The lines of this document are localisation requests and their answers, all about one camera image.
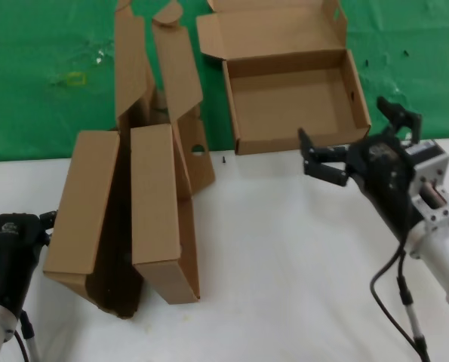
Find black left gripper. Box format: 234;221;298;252
0;183;57;314

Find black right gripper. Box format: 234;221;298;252
297;97;423;240

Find yellow tape square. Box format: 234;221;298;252
66;72;88;87

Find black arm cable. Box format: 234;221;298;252
13;330;32;362
370;241;432;362

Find shallow cardboard box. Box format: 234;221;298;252
195;0;373;157

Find silver right wrist bracket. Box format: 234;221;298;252
404;138;449;237

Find silver tipped left cable plug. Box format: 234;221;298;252
19;309;43;362

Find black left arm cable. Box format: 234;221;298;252
13;330;32;362

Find large open cardboard box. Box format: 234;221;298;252
42;0;217;320

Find green table cloth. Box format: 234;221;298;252
0;0;449;164

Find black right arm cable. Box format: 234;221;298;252
370;241;432;362

